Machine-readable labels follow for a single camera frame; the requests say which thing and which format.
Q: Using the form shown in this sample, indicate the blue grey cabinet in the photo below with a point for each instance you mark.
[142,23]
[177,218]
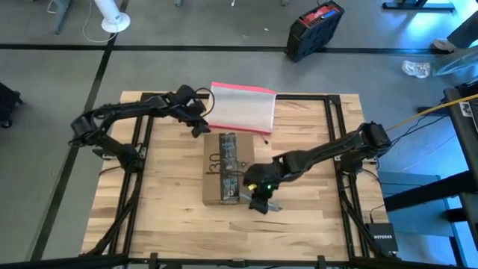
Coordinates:
[418,220]

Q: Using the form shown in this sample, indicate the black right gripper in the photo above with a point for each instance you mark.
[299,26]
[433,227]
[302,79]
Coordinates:
[261,192]

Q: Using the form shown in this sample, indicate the white mesh pouch red trim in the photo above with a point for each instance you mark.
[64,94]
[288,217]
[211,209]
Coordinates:
[242,108]

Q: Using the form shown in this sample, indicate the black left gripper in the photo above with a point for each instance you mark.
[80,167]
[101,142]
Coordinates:
[190,112]

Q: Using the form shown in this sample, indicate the person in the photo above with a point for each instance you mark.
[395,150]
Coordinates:
[467,33]

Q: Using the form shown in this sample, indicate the wooden desk grey legs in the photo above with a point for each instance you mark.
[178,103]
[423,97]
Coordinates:
[61,15]

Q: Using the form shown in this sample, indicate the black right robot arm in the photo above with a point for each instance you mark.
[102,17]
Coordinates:
[317,157]

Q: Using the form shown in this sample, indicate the clear plastic sheet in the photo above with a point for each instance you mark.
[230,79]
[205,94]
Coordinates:
[455,63]

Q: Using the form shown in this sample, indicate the crumpled clear plastic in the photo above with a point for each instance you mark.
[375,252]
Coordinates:
[416,69]

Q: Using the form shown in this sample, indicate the black metal crossbar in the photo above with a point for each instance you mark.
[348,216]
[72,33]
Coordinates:
[74,261]

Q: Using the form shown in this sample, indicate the red black tool case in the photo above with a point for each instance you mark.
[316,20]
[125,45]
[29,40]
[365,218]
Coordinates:
[313,33]

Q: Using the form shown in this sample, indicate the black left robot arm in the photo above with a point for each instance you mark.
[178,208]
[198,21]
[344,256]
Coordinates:
[123,108]

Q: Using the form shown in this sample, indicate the white printed sticker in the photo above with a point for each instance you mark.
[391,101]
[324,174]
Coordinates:
[466,109]

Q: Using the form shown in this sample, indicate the person's white shoe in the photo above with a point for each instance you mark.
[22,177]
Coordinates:
[444,45]

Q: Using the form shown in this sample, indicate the black office table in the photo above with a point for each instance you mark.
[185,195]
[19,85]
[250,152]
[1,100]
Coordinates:
[411,5]

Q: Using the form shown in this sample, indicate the black wheeled case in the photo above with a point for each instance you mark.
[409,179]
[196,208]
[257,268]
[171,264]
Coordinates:
[7,104]

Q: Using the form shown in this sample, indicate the black Netgear switch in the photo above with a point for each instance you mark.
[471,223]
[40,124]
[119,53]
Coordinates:
[382,237]

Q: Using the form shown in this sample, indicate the taped brown cardboard box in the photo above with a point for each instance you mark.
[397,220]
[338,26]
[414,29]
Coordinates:
[214,175]

